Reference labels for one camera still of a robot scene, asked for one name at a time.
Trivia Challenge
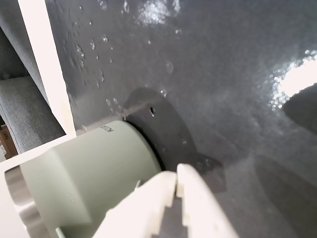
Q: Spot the brown cardboard box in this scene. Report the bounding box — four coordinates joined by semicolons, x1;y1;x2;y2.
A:
0;123;18;159

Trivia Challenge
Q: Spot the black table mat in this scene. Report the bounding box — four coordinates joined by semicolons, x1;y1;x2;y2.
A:
44;0;317;238

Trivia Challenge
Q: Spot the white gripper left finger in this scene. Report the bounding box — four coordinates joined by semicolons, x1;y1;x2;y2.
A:
94;170;179;238

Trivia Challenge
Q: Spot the grey fabric sofa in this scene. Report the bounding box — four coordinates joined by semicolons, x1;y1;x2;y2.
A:
0;0;66;155

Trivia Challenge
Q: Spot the sage green metal-rimmed mug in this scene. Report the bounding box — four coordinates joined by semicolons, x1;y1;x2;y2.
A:
4;119;166;238

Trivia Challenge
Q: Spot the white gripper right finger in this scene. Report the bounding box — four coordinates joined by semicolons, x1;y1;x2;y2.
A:
175;163;240;238

